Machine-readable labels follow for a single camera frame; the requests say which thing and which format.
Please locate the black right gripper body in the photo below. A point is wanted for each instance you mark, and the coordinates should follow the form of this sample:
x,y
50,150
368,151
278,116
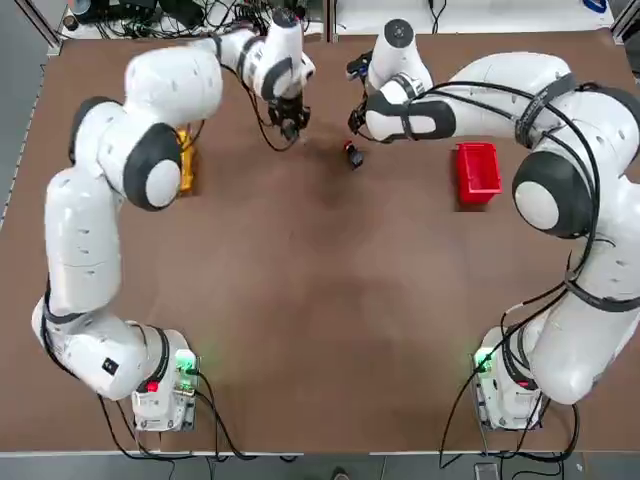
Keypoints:
x,y
358,119

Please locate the black equipment on side table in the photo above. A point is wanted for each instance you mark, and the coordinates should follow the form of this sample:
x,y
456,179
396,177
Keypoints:
x,y
141,7

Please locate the aluminium frame post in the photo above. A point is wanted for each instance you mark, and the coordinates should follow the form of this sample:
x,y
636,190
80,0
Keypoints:
x,y
330,20

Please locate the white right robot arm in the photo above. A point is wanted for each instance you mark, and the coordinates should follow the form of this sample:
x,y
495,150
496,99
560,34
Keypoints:
x,y
575,200

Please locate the black bottle with red cap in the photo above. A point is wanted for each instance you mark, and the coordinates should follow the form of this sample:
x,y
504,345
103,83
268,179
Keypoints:
x,y
355,157

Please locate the person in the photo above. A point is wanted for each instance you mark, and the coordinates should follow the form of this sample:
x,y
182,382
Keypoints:
x,y
341,474

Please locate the blue object on side table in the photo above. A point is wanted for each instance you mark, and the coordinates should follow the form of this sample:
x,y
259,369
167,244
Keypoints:
x,y
597,5

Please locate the grey rectangular floor device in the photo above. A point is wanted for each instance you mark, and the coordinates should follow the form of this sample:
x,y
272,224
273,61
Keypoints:
x,y
485,472

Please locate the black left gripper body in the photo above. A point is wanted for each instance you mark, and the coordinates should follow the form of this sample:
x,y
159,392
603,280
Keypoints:
x,y
289,107

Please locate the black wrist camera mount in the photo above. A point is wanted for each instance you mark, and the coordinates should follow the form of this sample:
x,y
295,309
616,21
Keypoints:
x,y
360,66

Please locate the red plastic storage box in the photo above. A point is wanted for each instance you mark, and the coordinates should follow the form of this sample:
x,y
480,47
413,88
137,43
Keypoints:
x,y
477,172

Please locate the yellow plastic storage box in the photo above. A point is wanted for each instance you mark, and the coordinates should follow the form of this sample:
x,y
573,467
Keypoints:
x,y
188,165

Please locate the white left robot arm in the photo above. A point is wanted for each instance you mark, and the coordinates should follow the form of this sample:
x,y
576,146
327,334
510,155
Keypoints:
x,y
85,240

